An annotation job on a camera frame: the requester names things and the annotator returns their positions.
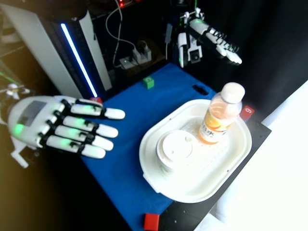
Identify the white lidded paper cup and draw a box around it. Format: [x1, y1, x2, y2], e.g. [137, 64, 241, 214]
[155, 129, 200, 178]

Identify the orange juice bottle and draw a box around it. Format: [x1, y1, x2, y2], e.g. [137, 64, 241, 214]
[198, 82, 246, 145]

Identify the white plastic tray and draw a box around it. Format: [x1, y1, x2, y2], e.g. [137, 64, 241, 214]
[139, 98, 253, 204]

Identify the green block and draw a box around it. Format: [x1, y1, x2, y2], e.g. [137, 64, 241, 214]
[142, 76, 155, 90]

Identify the white power strip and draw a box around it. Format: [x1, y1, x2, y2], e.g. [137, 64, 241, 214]
[119, 40, 153, 70]

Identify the blue mat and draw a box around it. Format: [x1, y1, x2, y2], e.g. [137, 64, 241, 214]
[80, 63, 217, 231]

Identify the red block with numeral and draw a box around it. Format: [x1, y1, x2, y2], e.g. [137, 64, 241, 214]
[240, 105, 255, 121]

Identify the plain red block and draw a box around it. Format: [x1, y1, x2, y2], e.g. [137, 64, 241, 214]
[143, 213, 161, 231]

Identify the white column with blue light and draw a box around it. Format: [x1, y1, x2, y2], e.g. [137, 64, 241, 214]
[0, 3, 114, 99]

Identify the white cloth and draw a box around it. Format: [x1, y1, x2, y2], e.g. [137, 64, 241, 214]
[211, 80, 308, 231]

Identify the white cable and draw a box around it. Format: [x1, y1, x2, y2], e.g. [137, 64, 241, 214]
[105, 0, 137, 69]

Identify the grey cable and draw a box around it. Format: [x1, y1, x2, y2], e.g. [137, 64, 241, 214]
[164, 23, 173, 61]

